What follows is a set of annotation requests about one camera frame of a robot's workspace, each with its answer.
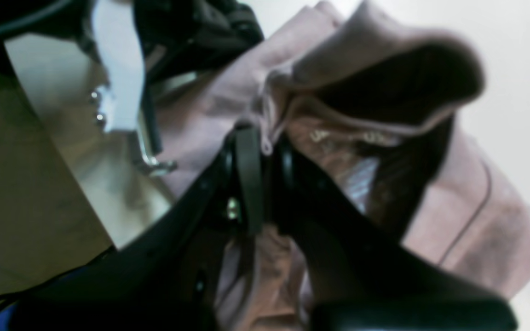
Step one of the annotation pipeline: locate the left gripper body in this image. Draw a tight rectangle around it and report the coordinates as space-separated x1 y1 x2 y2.
134 0 264 82

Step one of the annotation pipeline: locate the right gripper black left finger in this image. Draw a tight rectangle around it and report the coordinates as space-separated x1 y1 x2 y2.
8 126 265 331

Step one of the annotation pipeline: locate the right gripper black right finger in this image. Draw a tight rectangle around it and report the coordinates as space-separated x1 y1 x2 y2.
271 137 518 331

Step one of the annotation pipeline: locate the mauve t-shirt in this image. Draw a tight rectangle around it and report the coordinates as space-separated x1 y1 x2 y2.
159 1 530 331

